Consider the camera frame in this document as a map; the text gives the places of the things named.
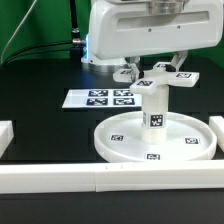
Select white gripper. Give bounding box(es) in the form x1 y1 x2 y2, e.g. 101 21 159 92
88 0 223 80

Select white cross-shaped table base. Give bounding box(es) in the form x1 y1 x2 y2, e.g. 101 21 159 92
113 62 199 95

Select white round table top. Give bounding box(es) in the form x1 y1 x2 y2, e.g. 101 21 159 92
94 111 217 163

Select white marker tag sheet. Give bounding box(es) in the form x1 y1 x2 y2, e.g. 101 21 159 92
62 89 141 109

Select white right fence block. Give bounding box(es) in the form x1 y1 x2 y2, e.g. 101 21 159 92
209 116 224 152

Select white fence block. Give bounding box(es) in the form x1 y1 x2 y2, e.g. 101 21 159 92
209 116 224 152
0 121 14 158

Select white front fence bar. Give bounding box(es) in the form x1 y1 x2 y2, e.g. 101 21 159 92
0 160 224 194

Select white left fence block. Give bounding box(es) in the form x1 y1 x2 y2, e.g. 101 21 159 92
0 121 14 158

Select black post connector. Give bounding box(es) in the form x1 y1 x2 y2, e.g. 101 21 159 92
69 0 83 59

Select black cables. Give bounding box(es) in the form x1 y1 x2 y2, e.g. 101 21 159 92
0 0 88 65

